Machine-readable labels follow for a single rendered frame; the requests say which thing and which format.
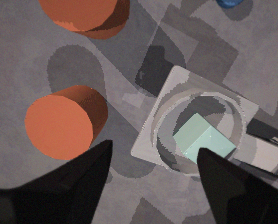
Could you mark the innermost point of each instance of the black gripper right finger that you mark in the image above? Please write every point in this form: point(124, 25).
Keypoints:
point(235, 196)

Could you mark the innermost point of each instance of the blue short cylinder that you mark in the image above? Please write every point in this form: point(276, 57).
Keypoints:
point(228, 3)

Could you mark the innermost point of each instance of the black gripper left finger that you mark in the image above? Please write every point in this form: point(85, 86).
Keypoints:
point(68, 194)

